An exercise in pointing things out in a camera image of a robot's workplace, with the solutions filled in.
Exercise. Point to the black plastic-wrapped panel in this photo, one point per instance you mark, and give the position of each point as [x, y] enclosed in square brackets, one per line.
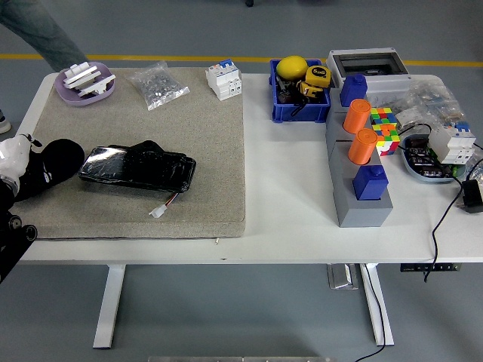
[143, 169]

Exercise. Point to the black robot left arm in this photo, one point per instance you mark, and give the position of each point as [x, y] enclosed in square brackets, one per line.
[11, 241]

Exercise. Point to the black table control panel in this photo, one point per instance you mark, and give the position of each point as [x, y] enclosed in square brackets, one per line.
[426, 267]

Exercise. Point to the grey-brown mat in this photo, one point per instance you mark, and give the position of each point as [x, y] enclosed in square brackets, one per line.
[188, 132]

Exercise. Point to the blue plastic bin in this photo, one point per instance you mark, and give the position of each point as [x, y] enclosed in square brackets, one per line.
[302, 113]

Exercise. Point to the brown small component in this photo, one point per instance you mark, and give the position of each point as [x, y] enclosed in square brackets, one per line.
[286, 98]

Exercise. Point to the white circuit breaker blue lever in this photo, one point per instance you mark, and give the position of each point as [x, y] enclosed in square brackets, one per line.
[451, 145]
[222, 81]

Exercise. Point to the yellow tape measure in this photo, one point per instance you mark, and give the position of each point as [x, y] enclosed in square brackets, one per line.
[317, 75]
[309, 90]

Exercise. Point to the yellow round ball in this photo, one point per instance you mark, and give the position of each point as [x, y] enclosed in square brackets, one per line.
[291, 68]

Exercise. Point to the grey block holder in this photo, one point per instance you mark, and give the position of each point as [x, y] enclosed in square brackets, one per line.
[362, 213]

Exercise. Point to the orange cylinder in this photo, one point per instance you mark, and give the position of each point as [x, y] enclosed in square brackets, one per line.
[362, 147]
[356, 117]

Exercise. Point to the clear bag of screws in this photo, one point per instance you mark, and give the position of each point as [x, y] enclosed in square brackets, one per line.
[156, 86]

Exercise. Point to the blue block with knob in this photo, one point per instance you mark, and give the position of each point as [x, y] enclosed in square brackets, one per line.
[352, 90]
[370, 184]

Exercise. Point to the multicoloured puzzle cube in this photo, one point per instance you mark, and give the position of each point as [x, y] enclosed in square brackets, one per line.
[388, 141]
[383, 117]

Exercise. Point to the blue-grey plastic dish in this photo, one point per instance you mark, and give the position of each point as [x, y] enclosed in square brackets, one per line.
[409, 166]

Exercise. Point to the black chair caster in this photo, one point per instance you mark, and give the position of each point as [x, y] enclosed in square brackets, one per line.
[249, 3]

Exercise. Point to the white table leg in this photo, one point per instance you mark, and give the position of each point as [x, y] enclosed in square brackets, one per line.
[109, 301]
[374, 320]

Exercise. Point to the dark electronic modules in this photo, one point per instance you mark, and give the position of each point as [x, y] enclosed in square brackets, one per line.
[426, 162]

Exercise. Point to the purple plastic dish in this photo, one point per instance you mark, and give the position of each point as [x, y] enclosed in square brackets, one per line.
[68, 97]

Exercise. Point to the clear bags of small parts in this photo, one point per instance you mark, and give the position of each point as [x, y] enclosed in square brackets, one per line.
[426, 98]

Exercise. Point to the black power adapter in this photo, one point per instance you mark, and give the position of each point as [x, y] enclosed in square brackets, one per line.
[471, 196]

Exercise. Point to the clear plastic bag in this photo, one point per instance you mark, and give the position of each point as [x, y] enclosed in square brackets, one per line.
[477, 166]

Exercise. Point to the person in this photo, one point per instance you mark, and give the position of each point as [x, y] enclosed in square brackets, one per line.
[45, 34]

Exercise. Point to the grey electrical enclosure box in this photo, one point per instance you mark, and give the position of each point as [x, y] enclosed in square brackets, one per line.
[385, 84]

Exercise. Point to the white plastic bracket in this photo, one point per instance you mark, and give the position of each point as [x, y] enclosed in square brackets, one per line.
[98, 84]
[81, 73]

